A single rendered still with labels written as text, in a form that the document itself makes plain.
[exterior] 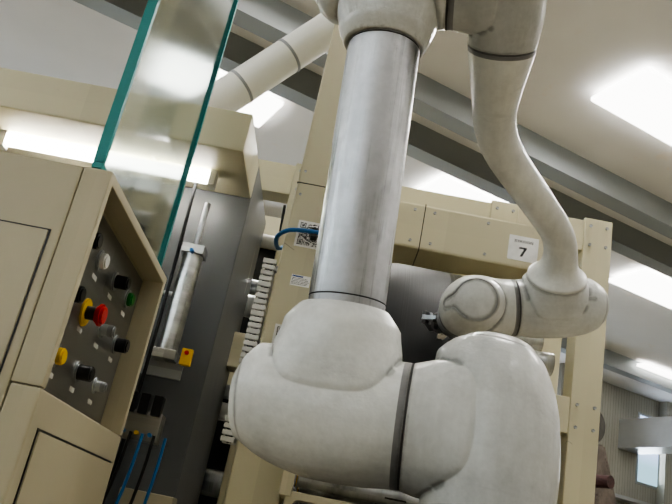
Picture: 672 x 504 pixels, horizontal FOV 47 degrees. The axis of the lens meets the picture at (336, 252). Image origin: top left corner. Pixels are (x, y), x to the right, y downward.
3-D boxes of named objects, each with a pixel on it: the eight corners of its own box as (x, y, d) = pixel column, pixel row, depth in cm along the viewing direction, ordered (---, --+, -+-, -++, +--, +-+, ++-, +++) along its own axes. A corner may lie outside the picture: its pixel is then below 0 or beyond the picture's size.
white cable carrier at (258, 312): (219, 440, 186) (263, 257, 203) (221, 442, 190) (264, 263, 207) (237, 443, 185) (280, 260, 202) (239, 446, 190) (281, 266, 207)
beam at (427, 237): (342, 234, 232) (351, 189, 238) (339, 263, 256) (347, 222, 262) (544, 272, 230) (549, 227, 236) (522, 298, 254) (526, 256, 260)
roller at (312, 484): (293, 481, 179) (291, 488, 175) (296, 462, 179) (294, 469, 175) (442, 511, 178) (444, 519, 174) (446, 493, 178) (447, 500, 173)
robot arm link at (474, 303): (436, 341, 144) (507, 341, 144) (449, 330, 128) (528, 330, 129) (434, 283, 146) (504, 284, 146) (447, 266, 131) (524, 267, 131)
